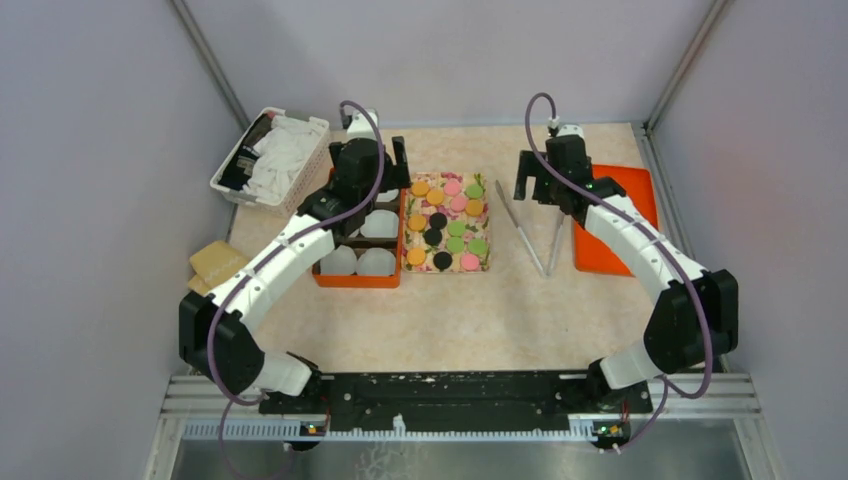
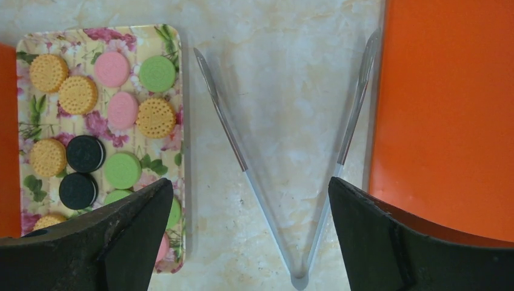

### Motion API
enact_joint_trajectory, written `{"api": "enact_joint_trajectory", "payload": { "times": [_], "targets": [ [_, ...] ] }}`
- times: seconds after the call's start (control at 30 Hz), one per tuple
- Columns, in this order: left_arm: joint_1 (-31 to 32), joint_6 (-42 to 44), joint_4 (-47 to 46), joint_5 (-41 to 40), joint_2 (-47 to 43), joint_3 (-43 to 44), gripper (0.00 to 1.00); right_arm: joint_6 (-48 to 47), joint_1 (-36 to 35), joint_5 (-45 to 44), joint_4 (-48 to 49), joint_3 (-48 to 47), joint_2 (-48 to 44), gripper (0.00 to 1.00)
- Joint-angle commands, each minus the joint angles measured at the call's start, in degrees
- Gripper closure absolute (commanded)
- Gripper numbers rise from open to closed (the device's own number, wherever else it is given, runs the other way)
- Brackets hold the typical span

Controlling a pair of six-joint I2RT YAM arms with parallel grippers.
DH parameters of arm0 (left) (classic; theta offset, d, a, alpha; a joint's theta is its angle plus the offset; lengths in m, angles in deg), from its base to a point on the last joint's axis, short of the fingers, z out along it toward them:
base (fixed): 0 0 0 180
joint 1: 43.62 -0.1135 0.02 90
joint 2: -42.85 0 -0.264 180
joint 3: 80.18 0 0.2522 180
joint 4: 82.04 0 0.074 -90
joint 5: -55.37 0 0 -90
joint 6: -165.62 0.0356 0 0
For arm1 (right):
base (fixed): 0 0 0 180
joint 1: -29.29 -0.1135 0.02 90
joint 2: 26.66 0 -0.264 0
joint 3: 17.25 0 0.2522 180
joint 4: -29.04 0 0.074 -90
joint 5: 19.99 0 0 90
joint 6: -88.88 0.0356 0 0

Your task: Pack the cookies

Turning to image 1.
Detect yellow cookie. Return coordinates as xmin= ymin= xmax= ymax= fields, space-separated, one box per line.
xmin=410 ymin=181 xmax=430 ymax=197
xmin=464 ymin=199 xmax=485 ymax=217
xmin=425 ymin=189 xmax=445 ymax=206
xmin=407 ymin=214 xmax=428 ymax=232
xmin=406 ymin=248 xmax=427 ymax=267

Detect black cookie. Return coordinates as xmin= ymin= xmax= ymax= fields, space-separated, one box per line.
xmin=423 ymin=228 xmax=443 ymax=247
xmin=429 ymin=212 xmax=448 ymax=230
xmin=433 ymin=251 xmax=453 ymax=271

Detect metal tongs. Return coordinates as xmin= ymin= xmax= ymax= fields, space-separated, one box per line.
xmin=494 ymin=180 xmax=568 ymax=279

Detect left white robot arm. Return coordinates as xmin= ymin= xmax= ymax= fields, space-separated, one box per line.
xmin=178 ymin=100 xmax=411 ymax=414

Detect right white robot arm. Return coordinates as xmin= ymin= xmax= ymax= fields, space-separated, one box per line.
xmin=514 ymin=117 xmax=739 ymax=412

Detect paper cup back right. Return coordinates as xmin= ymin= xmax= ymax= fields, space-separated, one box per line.
xmin=376 ymin=189 xmax=399 ymax=203

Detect paper cup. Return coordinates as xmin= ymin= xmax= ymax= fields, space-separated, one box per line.
xmin=376 ymin=189 xmax=399 ymax=203
xmin=359 ymin=209 xmax=400 ymax=239
xmin=319 ymin=245 xmax=358 ymax=276
xmin=356 ymin=248 xmax=396 ymax=277

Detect paper cup middle right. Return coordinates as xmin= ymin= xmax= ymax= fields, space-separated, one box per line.
xmin=359 ymin=209 xmax=400 ymax=239

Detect orange box lid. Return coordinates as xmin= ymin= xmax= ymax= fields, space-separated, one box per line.
xmin=571 ymin=164 xmax=661 ymax=278

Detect white cloth in basket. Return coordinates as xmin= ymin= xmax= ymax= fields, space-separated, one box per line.
xmin=241 ymin=115 xmax=325 ymax=204

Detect white plastic basket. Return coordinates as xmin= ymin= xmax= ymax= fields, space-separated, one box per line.
xmin=209 ymin=107 xmax=330 ymax=217

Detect orange cookie box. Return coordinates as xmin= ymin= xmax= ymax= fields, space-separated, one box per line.
xmin=312 ymin=189 xmax=405 ymax=289

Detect paper cup front left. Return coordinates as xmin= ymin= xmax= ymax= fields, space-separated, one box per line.
xmin=319 ymin=245 xmax=358 ymax=276

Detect paper cup front right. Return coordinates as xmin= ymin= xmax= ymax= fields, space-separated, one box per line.
xmin=356 ymin=248 xmax=396 ymax=277

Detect green cookie back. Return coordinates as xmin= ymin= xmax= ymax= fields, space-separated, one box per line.
xmin=465 ymin=184 xmax=485 ymax=199

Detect green cookie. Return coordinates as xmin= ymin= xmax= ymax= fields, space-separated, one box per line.
xmin=445 ymin=237 xmax=466 ymax=254
xmin=467 ymin=238 xmax=488 ymax=257
xmin=447 ymin=220 xmax=466 ymax=238
xmin=465 ymin=184 xmax=485 ymax=199

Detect pink cookie back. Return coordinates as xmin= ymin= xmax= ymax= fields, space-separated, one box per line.
xmin=443 ymin=179 xmax=463 ymax=197

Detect pink cookie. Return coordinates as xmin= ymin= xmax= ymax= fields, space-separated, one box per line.
xmin=460 ymin=253 xmax=480 ymax=272
xmin=449 ymin=194 xmax=469 ymax=213
xmin=443 ymin=179 xmax=463 ymax=197

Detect floral serving tray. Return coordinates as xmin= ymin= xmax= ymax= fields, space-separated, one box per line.
xmin=400 ymin=171 xmax=492 ymax=274

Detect dark item in basket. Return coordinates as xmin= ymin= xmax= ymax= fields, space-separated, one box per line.
xmin=213 ymin=113 xmax=273 ymax=191

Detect green cookie middle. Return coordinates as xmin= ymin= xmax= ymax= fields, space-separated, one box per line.
xmin=447 ymin=220 xmax=466 ymax=238

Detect green cookie right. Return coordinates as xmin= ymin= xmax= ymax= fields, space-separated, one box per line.
xmin=467 ymin=238 xmax=488 ymax=257

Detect green cookie lower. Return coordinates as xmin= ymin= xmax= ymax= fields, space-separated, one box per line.
xmin=445 ymin=237 xmax=466 ymax=254

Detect black cookie front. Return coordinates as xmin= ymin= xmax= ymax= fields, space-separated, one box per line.
xmin=433 ymin=251 xmax=453 ymax=271

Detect pink cookie front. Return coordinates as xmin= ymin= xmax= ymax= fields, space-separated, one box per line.
xmin=460 ymin=253 xmax=480 ymax=272

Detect yellow folded cloth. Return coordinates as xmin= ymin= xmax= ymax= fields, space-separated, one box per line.
xmin=187 ymin=240 xmax=250 ymax=295

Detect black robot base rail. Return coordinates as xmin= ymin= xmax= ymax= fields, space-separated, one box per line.
xmin=259 ymin=370 xmax=653 ymax=433

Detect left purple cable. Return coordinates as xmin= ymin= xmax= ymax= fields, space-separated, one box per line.
xmin=205 ymin=100 xmax=387 ymax=480

